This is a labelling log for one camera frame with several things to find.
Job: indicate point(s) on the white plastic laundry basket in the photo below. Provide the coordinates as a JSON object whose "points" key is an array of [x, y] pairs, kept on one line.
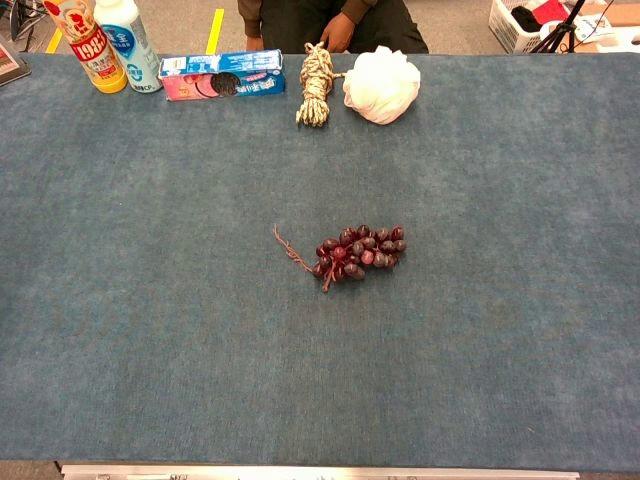
{"points": [[515, 30]]}

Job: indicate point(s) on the white mesh bath sponge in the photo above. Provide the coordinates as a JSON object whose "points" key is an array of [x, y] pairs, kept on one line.
{"points": [[382, 85]]}

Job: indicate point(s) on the yellow bottle with red label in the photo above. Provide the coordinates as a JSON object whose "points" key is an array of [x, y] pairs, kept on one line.
{"points": [[97, 55]]}

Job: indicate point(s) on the bunch of dark red grapes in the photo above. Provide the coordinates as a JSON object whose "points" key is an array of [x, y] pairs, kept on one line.
{"points": [[361, 252]]}

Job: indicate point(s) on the blue felt table mat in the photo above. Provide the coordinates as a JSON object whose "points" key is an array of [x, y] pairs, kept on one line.
{"points": [[200, 325]]}

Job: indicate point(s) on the person's bare hand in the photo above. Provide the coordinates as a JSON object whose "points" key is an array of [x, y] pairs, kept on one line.
{"points": [[337, 32]]}

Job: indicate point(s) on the seated person in dark clothes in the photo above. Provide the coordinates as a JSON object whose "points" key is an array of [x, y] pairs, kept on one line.
{"points": [[380, 25]]}

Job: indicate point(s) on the blue and pink cookie box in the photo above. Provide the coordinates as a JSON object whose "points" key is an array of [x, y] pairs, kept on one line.
{"points": [[235, 75]]}

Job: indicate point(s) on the white bottle with blue label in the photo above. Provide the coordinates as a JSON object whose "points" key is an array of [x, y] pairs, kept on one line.
{"points": [[134, 45]]}

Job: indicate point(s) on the white paper package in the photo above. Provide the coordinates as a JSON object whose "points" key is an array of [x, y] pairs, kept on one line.
{"points": [[592, 27]]}

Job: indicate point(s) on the black tripod legs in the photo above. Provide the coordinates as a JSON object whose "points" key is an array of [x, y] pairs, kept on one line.
{"points": [[555, 32]]}

